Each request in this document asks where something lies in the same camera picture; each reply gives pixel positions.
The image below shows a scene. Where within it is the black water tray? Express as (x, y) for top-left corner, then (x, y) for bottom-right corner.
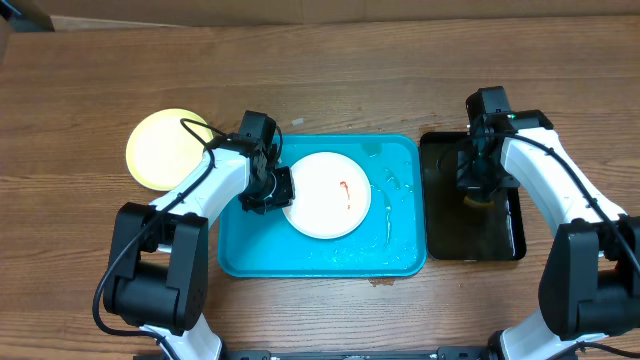
(419, 132), (526, 261)

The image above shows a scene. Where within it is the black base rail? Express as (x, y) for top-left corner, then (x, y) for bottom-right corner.
(133, 345), (579, 360)

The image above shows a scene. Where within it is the white plate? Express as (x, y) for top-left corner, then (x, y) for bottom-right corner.
(283, 152), (372, 240)

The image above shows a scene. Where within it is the blue plastic tray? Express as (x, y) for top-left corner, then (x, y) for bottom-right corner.
(218, 134), (427, 278)

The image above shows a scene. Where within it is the yellow plate with stain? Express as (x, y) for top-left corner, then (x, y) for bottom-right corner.
(126, 108), (205, 191)

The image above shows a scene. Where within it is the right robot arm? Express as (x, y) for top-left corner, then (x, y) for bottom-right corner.
(456, 87), (639, 359)

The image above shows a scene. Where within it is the green yellow sponge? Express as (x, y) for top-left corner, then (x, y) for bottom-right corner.
(463, 194), (495, 208)

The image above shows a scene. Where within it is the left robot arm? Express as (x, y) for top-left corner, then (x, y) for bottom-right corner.
(92, 111), (294, 359)

